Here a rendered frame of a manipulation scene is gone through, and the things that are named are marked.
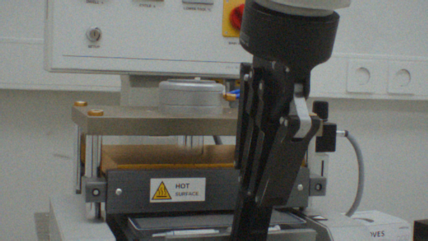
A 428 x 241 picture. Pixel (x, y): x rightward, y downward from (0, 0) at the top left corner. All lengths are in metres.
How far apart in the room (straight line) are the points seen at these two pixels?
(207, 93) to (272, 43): 0.28
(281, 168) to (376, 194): 1.03
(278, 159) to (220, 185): 0.20
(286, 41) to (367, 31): 1.02
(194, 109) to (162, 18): 0.20
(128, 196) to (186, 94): 0.15
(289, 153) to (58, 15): 0.47
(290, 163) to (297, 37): 0.10
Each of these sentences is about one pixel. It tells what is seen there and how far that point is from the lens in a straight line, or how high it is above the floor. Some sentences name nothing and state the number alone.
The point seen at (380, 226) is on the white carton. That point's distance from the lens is 1.31.
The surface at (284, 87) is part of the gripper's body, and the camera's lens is 0.48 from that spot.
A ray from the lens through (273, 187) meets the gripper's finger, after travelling 0.52.
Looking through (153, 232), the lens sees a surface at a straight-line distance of 0.64.
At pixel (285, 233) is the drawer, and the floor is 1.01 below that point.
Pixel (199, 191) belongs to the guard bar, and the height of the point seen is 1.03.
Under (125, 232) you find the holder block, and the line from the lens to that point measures 0.66.
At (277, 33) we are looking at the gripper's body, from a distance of 0.47.
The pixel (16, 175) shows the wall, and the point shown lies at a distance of 1.33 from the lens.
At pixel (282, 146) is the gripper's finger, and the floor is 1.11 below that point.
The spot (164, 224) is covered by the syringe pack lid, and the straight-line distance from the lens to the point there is 0.65.
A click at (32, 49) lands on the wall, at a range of 1.26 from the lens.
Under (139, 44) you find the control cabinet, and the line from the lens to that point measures 0.89.
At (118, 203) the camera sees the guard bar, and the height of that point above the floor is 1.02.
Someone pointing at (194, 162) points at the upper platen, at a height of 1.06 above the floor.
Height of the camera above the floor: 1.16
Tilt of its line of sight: 5 degrees down
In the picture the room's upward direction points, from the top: 2 degrees clockwise
